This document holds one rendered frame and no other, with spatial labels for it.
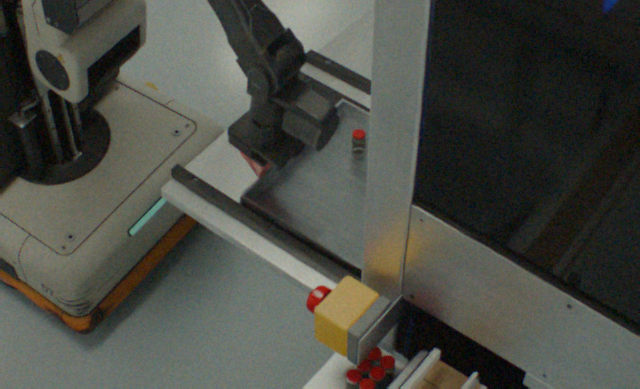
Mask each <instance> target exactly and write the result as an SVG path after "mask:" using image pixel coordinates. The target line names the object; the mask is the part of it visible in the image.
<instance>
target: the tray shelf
mask: <svg viewBox="0 0 640 389"><path fill-rule="evenodd" d="M373 20H374V5H373V6H372V7H371V8H370V9H369V10H367V11H366V12H365V13H364V14H363V15H362V16H360V17H359V18H358V19H356V20H355V21H354V22H352V23H351V24H350V25H349V26H348V27H347V28H346V29H344V30H343V31H342V32H341V33H340V34H339V35H337V36H335V37H334V39H333V40H332V41H331V42H329V43H328V44H327V45H326V46H325V47H324V48H322V49H321V50H320V51H318V53H320V54H322V55H324V56H326V57H328V58H330V59H332V60H334V61H337V62H338V63H340V65H342V66H344V67H346V68H348V69H350V70H353V71H355V72H356V73H358V74H360V75H362V76H364V77H366V78H369V79H371V80H372V62H373V41H374V35H373ZM300 71H301V72H302V73H305V74H307V75H309V76H311V77H313V78H314V79H316V80H318V81H321V82H323V83H325V84H326V86H328V87H330V88H332V89H334V90H337V91H339V92H340V93H342V94H344V95H346V96H348V97H351V98H352V99H354V100H356V101H358V103H360V104H362V105H364V106H366V107H368V108H370V104H371V96H370V95H368V94H365V93H364V92H362V91H360V90H358V89H356V88H354V87H352V86H349V85H348V83H346V82H344V81H342V80H340V79H338V78H336V77H334V76H332V75H330V74H328V73H326V72H324V71H322V70H321V69H318V68H316V67H314V66H312V64H310V63H308V62H306V63H305V66H304V67H302V68H301V69H300ZM228 138H229V136H228V130H227V131H226V132H225V133H223V134H222V135H220V136H219V137H218V138H217V139H216V140H215V141H213V142H212V143H211V145H210V146H209V147H208V148H207V149H205V150H204V151H202V152H201V153H200V154H199V155H197V156H196V157H195V158H194V159H193V161H192V162H190V163H189V164H188V165H187V166H186V167H185V168H186V169H187V170H189V171H190V172H192V173H194V174H195V175H197V176H198V178H200V179H202V180H203V181H206V182H207V183H209V184H211V185H212V186H214V187H215V188H217V189H218V190H220V191H222V193H223V194H225V195H227V196H229V197H231V198H232V199H234V200H235V201H237V202H239V203H240V196H241V195H242V194H243V193H245V192H246V190H247V189H248V188H249V187H250V186H251V185H252V184H253V183H254V182H255V181H256V180H257V179H258V178H257V175H256V174H255V173H254V171H253V170H252V168H251V167H250V166H249V165H248V163H247V161H246V160H245V159H243V157H242V156H241V155H240V154H239V152H240V151H239V150H237V149H236V148H234V147H233V145H232V144H230V143H229V141H228ZM161 195H162V198H163V199H165V200H166V201H168V202H170V203H172V204H173V205H175V206H176V207H178V208H179V209H181V210H183V211H184V213H186V214H187V215H189V216H190V217H192V218H193V219H195V220H196V221H198V222H200V223H202V224H204V225H205V226H207V228H208V229H210V230H211V231H213V232H214V233H216V234H217V235H219V236H221V237H223V238H225V239H226V240H228V242H229V243H231V244H232V245H234V246H235V247H237V248H238V249H241V250H242V251H244V252H245V253H247V254H249V255H250V257H252V258H253V259H256V260H257V261H259V262H260V263H262V264H263V265H265V266H266V267H268V268H270V269H272V270H274V272H275V273H277V274H278V275H280V276H281V277H283V278H284V279H286V280H288V281H290V282H291V283H293V284H295V285H296V286H298V287H299V288H301V289H302V291H305V292H306V293H308V294H310V293H311V292H312V291H313V290H314V288H315V287H316V286H317V285H326V286H328V287H329V288H331V290H333V288H334V287H336V286H337V285H338V283H336V282H334V281H332V280H331V279H329V278H328V277H326V276H324V275H323V274H321V273H320V272H317V271H316V270H314V269H312V267H311V266H309V265H308V264H306V263H305V262H302V261H300V260H299V259H297V258H296V257H294V256H293V255H291V254H288V253H287V251H285V250H284V249H282V248H281V247H279V246H277V245H276V244H273V243H272V242H270V241H269V240H267V239H265V238H264V236H262V235H261V234H259V233H257V232H255V231H253V230H252V229H250V228H249V227H247V226H246V225H244V224H241V222H240V221H238V220H237V219H235V218H234V217H232V216H231V215H229V214H227V213H226V212H223V211H222V210H220V209H219V207H217V206H215V205H214V204H212V203H211V202H209V201H208V200H206V199H204V198H202V197H200V196H199V195H197V194H196V192H194V191H192V190H191V189H189V188H188V187H186V186H185V185H183V184H181V183H180V182H178V181H177V180H175V179H174V178H173V179H171V180H170V181H169V182H167V183H166V184H165V185H164V186H163V187H162V188H161Z"/></svg>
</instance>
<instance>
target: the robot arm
mask: <svg viewBox="0 0 640 389"><path fill-rule="evenodd" d="M207 2H208V3H209V5H210V6H211V8H212V9H213V11H214V12H215V14H216V16H217V18H218V19H219V21H220V23H221V25H222V27H223V29H224V31H225V34H226V36H227V41H228V44H229V46H230V47H231V49H232V50H233V52H234V54H235V55H236V57H237V59H236V60H235V61H236V62H237V64H238V65H239V67H240V68H241V70H242V71H243V73H244V75H245V76H246V79H247V87H246V93H248V94H249V95H251V101H250V109H249V110H248V111H247V112H245V113H244V115H243V116H242V117H240V118H238V119H237V120H236V121H235V122H234V123H232V124H231V125H230V126H229V127H228V136H229V138H228V141H229V143H230V144H232V145H233V147H234V148H236V149H237V150H239V151H240V152H239V154H240V155H241V156H242V157H243V159H245V160H246V161H247V163H248V165H249V166H250V167H251V168H252V170H253V171H254V173H255V174H256V175H257V178H259V177H262V175H263V174H264V173H265V172H266V171H267V170H268V169H270V167H271V166H272V165H273V166H274V167H275V170H277V171H280V170H281V169H282V168H284V167H285V166H286V163H287V161H288V160H289V159H290V158H292V157H293V156H295V157H297V156H298V155H300V154H301V153H302V151H303V149H304V146H306V144H307V145H309V146H310V147H312V149H314V150H315V151H317V152H318V151H321V150H323V149H324V147H325V146H326V145H327V143H328V142H329V141H330V139H331V138H332V136H333V133H335V132H336V130H337V127H338V125H339V120H340V117H339V116H338V115H337V113H338V110H337V108H336V106H335V105H332V104H331V102H329V101H328V100H326V99H325V98H323V97H322V96H320V95H318V94H316V93H315V92H313V91H312V84H310V83H308V82H307V81H305V80H302V79H300V78H299V77H298V76H297V74H298V73H299V72H300V69H301V68H302V67H304V66H305V63H306V61H307V55H306V52H305V48H304V45H303V43H301V42H300V41H299V40H298V39H297V38H296V37H295V34H294V32H293V31H292V29H291V28H290V26H289V27H284V25H283V23H282V22H280V21H281V20H279V18H278V17H277V15H276V14H275V13H274V12H272V11H271V10H270V8H269V7H268V6H267V5H266V4H265V3H264V1H263V0H207Z"/></svg>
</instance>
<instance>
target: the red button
mask: <svg viewBox="0 0 640 389"><path fill-rule="evenodd" d="M331 291H332V290H331V288H329V287H328V286H326V285H317V286H316V287H315V288H314V290H313V291H312V292H311V293H310V294H309V296H308V299H307V302H306V307H307V309H308V310H309V311H310V312H312V313H313V314H314V309H315V307H316V306H317V305H318V304H320V303H321V302H322V301H323V300H324V299H325V298H326V297H327V296H328V295H329V294H330V293H331Z"/></svg>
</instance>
